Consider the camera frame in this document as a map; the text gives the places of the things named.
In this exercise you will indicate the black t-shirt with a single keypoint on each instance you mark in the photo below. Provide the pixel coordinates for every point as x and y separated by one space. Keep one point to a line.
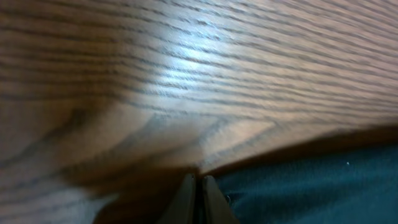
351 187

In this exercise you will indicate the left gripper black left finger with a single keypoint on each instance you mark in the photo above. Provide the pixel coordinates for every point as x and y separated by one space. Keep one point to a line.
180 209

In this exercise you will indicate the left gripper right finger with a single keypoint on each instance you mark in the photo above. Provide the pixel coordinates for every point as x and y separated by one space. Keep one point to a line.
217 210

